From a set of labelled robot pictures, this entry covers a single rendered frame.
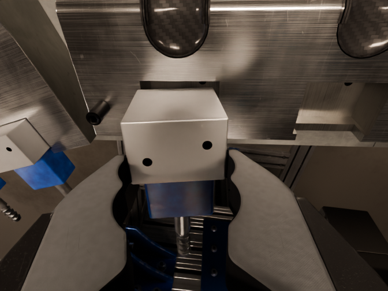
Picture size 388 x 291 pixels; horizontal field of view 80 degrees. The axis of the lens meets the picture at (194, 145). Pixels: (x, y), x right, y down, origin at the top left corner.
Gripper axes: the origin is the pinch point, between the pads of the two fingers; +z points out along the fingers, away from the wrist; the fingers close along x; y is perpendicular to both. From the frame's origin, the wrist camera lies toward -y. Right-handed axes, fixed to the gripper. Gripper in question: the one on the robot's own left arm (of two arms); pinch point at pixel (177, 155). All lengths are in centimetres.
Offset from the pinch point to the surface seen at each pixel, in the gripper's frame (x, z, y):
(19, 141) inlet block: -14.4, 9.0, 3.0
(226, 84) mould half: 3.3, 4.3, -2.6
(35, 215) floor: -116, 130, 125
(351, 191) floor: 102, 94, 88
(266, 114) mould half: 6.2, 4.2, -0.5
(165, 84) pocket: -0.8, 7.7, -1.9
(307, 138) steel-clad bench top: 15.2, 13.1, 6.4
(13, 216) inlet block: -23.0, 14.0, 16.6
